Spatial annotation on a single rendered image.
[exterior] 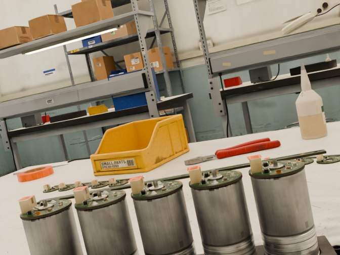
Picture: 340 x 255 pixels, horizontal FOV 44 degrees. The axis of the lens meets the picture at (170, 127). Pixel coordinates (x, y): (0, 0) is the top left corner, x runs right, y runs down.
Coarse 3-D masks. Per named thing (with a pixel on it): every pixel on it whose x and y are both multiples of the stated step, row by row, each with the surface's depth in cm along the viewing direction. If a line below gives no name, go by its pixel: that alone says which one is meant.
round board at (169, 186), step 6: (150, 186) 20; (168, 186) 20; (174, 186) 20; (180, 186) 19; (144, 192) 19; (150, 192) 19; (156, 192) 19; (162, 192) 19; (168, 192) 19; (174, 192) 19; (138, 198) 19; (144, 198) 19; (150, 198) 19
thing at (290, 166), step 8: (280, 160) 20; (288, 160) 20; (296, 160) 20; (264, 168) 19; (280, 168) 19; (288, 168) 18; (296, 168) 18; (256, 176) 18; (264, 176) 18; (272, 176) 18; (280, 176) 18
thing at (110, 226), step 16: (96, 208) 19; (112, 208) 19; (128, 208) 20; (80, 224) 20; (96, 224) 19; (112, 224) 19; (128, 224) 20; (96, 240) 19; (112, 240) 19; (128, 240) 20
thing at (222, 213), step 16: (192, 192) 19; (208, 192) 18; (224, 192) 18; (240, 192) 19; (208, 208) 19; (224, 208) 18; (240, 208) 19; (208, 224) 19; (224, 224) 19; (240, 224) 19; (208, 240) 19; (224, 240) 19; (240, 240) 19
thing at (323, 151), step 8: (312, 152) 21; (320, 152) 20; (264, 160) 21; (216, 168) 21; (224, 168) 21; (232, 168) 21; (176, 176) 22; (184, 176) 21; (128, 184) 22; (40, 200) 23; (48, 200) 22
